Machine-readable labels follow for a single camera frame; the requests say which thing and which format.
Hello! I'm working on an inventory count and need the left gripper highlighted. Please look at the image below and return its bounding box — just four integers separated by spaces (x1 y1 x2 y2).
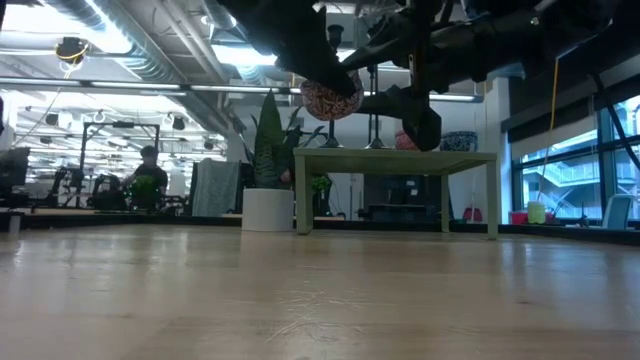
219 0 357 96

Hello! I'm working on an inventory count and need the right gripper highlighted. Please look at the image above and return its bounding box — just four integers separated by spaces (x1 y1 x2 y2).
344 0 539 152

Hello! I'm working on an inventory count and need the purple mosaic candle holder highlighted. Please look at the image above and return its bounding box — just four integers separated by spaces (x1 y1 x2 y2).
299 69 365 122

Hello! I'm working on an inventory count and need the pink mosaic candle holder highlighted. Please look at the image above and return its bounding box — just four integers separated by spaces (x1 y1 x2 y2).
394 128 419 151

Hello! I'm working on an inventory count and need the black metal candlestick holder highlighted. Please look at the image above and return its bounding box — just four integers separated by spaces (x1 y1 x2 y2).
319 23 346 149
366 63 390 150

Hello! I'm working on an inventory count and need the dark blue mosaic candle holder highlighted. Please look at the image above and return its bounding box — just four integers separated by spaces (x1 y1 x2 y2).
439 130 480 153

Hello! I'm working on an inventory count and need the green perforated metal shelf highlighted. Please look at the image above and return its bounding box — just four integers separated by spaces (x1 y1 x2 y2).
293 147 500 240

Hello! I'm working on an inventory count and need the snake plant in white pot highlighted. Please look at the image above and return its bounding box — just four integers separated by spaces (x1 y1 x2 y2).
241 89 329 233

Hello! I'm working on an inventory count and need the grey draped cloth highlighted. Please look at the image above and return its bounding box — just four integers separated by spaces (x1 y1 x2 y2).
192 158 242 218

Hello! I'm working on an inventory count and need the red container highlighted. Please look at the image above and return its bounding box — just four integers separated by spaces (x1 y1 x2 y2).
509 209 556 225

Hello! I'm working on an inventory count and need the yellow-green container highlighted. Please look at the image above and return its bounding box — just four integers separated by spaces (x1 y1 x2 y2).
526 200 547 225

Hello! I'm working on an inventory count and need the person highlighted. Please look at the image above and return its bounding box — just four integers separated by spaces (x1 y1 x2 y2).
122 144 170 211

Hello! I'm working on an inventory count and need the black ceiling-hung device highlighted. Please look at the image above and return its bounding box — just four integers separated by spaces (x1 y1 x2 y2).
53 36 92 66

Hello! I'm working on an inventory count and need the white chair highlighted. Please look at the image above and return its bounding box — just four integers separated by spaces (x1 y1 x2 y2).
602 193 635 230

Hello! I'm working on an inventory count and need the black monitor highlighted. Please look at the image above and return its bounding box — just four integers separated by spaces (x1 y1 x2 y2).
0 147 31 209

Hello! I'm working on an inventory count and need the yellow hanging cable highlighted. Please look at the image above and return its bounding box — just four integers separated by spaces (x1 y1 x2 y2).
537 57 560 201

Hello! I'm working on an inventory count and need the black camera rig frame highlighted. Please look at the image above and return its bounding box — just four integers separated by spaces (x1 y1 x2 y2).
79 121 161 171

